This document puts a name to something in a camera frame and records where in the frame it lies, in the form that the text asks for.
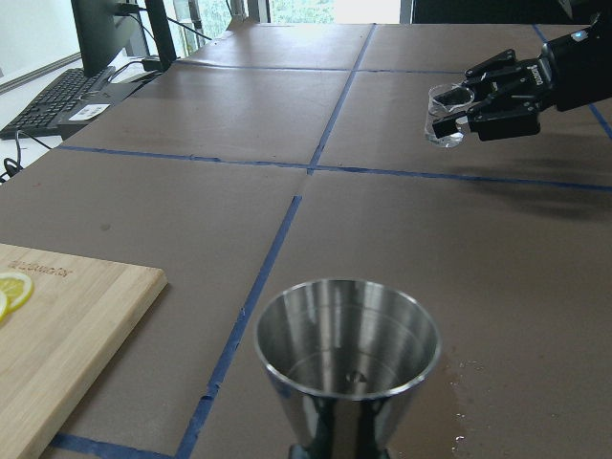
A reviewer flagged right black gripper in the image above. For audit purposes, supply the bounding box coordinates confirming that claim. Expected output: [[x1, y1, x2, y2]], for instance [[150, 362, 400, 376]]
[[433, 13, 611, 142]]

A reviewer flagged clear glass measuring cup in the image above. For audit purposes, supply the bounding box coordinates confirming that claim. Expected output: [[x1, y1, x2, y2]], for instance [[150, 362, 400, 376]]
[[424, 83, 474, 148]]

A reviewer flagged steel double jigger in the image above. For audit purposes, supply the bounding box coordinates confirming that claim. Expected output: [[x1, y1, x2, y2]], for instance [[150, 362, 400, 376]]
[[254, 279, 441, 458]]

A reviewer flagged black computer monitor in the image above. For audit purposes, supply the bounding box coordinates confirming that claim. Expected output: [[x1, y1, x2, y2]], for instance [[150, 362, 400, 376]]
[[71, 0, 177, 77]]

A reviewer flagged black box with label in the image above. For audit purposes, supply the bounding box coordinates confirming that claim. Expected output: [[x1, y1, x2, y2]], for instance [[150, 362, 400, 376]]
[[57, 81, 145, 140]]

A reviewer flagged black computer keyboard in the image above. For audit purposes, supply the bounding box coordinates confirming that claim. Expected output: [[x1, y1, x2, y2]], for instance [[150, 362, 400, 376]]
[[1, 66, 116, 140]]

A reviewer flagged wooden cutting board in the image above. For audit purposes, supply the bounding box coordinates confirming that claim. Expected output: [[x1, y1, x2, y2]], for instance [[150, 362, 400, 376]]
[[1, 244, 166, 458]]

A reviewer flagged lemon slice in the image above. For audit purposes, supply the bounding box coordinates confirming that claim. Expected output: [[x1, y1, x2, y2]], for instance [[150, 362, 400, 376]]
[[0, 291, 9, 320], [0, 272, 34, 313]]

